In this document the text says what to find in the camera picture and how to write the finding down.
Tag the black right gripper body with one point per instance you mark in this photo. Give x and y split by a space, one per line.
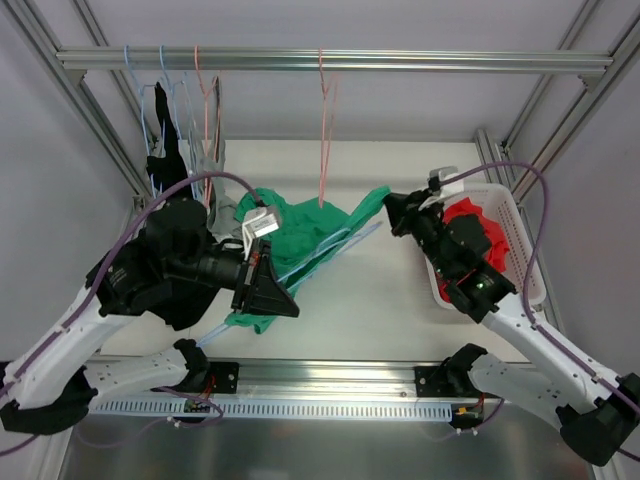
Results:
413 216

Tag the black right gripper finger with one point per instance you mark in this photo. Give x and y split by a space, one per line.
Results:
401 223
399 206

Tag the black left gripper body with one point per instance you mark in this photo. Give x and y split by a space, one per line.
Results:
248 279

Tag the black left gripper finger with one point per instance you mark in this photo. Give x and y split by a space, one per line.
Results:
266 296
260 265

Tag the blue hanger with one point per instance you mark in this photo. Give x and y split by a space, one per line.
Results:
183 116
330 244
140 88

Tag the green tank top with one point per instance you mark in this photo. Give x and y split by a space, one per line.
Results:
305 225

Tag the pink plastic hanger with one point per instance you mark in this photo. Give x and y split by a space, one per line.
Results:
329 90

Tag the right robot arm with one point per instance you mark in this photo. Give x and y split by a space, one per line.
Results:
594 408

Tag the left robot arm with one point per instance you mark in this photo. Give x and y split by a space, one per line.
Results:
46 389

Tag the grey tank top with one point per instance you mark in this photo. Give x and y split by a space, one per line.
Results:
221 221

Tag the black tank top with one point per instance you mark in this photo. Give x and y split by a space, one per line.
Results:
170 165

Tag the pink hanger under grey top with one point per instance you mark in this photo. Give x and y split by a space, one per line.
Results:
211 112

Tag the blue hanger under white top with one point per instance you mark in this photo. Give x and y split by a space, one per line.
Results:
183 116

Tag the blue hanger under black top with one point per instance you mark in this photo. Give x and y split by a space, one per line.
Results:
140 88

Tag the white plastic basket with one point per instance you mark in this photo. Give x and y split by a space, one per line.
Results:
498 205

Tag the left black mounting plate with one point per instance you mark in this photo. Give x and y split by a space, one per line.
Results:
222 377

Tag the black mounting plate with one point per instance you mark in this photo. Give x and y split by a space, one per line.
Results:
432 382
222 377

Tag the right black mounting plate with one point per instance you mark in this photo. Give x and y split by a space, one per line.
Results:
432 382

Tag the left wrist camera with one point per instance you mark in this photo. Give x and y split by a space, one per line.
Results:
257 223

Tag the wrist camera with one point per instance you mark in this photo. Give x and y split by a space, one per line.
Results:
257 223
441 186

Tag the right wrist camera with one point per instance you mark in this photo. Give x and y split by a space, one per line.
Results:
441 186

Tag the right aluminium frame post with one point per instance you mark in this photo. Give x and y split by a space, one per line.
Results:
558 108

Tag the aluminium frame post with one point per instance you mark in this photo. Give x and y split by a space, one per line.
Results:
30 23
558 108

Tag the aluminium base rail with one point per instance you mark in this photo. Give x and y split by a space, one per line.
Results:
287 379

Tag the white slotted cable duct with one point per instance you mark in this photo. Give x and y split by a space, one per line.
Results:
256 408

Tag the aluminium hanging rail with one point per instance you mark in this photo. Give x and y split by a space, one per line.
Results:
558 62

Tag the left aluminium frame post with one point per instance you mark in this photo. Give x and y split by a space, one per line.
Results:
30 23

